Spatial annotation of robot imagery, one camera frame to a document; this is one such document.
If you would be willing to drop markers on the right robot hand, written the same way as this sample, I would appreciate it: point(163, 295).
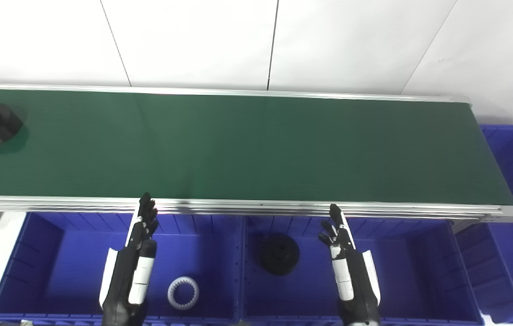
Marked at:
point(356, 285)

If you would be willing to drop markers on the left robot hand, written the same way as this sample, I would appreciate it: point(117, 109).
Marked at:
point(123, 280)

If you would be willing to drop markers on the green conveyor belt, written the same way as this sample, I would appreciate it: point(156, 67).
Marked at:
point(238, 145)
point(283, 208)

